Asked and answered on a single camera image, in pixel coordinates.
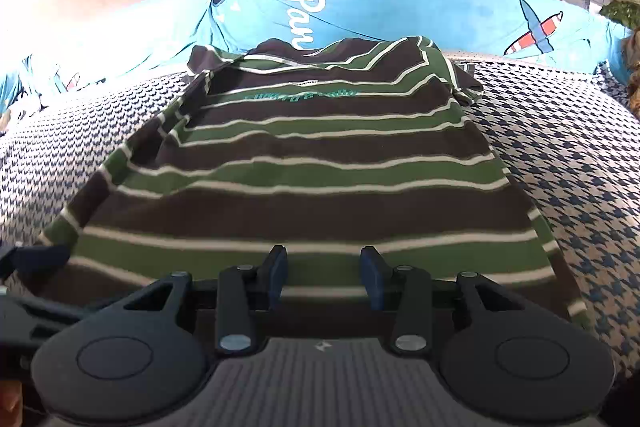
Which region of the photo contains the green brown striped shirt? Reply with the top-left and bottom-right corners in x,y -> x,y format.
7,36 -> 593,333

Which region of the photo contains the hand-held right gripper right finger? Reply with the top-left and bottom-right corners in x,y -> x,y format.
360,245 -> 522,354

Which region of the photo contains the blue back cushion, script print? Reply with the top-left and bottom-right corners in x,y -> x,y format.
207,0 -> 633,82

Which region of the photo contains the houndstooth sofa seat cover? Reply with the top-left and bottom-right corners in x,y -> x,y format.
0,54 -> 640,378

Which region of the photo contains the blue back cushion, star print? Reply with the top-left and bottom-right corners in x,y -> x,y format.
0,0 -> 226,112

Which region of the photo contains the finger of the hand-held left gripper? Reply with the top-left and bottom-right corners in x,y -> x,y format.
0,244 -> 71,280

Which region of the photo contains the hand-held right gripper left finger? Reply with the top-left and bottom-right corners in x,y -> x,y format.
122,244 -> 289,355

